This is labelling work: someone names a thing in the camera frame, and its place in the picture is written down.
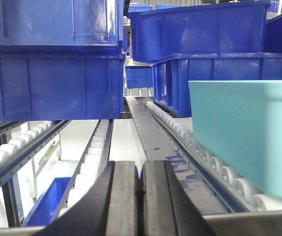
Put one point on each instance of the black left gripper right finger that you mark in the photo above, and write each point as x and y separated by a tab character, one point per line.
166	208

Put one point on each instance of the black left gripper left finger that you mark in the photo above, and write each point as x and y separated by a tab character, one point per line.
109	208

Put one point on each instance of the light cyan plastic bin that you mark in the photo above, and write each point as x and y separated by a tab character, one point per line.
240	122

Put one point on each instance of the white roller track middle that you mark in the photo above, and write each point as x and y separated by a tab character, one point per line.
93	161

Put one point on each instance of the white roller track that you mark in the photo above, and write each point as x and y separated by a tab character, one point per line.
93	161
232	190
19	153

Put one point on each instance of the blue bin below shelf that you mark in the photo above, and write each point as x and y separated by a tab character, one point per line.
45	207

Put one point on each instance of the white roller track right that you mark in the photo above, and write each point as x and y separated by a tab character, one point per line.
232	190

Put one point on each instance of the white roller track left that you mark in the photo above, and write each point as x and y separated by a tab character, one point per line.
19	153

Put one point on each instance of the distant blue bin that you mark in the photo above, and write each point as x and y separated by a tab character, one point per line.
138	76

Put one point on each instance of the dark blue bin lower right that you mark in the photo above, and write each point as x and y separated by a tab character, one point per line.
172	73

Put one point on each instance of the dark blue bin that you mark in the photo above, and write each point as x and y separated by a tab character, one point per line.
234	27
172	73
61	22
60	86

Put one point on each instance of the dark blue bin lower left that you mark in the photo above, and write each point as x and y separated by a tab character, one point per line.
60	86

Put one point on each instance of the dark blue bin upper right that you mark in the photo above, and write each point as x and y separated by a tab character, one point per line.
234	27

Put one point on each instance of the dark blue bin upper left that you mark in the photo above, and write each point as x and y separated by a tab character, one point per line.
61	22

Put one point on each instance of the grey metal divider rail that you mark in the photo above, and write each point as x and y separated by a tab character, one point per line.
157	145

